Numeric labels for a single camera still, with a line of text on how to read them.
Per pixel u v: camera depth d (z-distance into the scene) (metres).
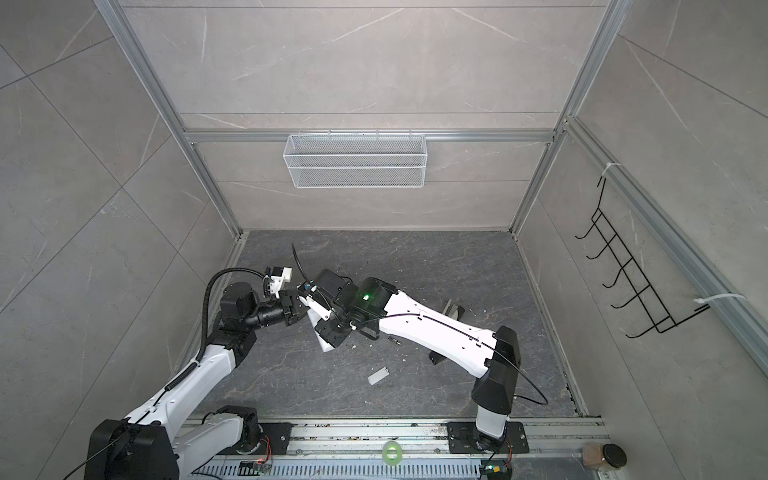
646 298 0.63
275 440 0.73
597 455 0.69
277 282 0.73
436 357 0.85
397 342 0.89
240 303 0.61
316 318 0.71
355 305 0.47
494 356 0.42
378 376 0.84
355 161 1.00
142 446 0.39
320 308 0.54
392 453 0.72
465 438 0.74
